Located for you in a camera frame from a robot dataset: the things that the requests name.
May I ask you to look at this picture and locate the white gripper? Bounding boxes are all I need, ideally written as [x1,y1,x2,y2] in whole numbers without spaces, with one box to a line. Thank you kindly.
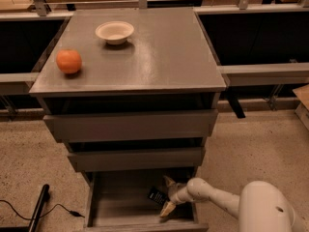
[160,175,190,218]

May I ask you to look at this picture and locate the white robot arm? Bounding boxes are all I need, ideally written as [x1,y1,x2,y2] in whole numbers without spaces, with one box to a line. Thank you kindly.
[160,176,305,232]

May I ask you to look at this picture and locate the bottom grey open drawer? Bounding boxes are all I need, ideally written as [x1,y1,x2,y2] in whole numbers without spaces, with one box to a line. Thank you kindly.
[84,168,208,232]

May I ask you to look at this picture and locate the middle grey drawer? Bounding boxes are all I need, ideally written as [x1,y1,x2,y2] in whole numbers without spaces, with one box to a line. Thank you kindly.
[68,147,205,172]

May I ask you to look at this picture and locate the grey drawer cabinet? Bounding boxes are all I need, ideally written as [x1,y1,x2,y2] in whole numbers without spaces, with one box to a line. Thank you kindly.
[29,7,227,232]

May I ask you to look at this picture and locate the top grey drawer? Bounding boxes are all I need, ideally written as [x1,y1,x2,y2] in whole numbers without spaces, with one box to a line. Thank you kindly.
[43,109,218,142]

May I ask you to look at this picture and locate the black metal floor bar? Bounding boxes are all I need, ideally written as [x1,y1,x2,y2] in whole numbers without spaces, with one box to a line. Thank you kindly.
[0,184,50,232]

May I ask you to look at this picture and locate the orange fruit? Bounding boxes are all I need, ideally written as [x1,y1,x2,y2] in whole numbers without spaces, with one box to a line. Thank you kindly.
[56,49,82,74]

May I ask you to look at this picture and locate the white bowl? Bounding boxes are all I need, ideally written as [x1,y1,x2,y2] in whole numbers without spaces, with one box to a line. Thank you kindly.
[95,21,134,45]

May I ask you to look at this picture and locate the black cable on floor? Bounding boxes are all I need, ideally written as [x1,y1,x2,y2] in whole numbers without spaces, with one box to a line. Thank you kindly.
[0,199,86,221]

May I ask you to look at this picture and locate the right grey rail desk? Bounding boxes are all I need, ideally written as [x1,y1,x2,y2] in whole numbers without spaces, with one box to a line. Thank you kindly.
[193,3,309,120]

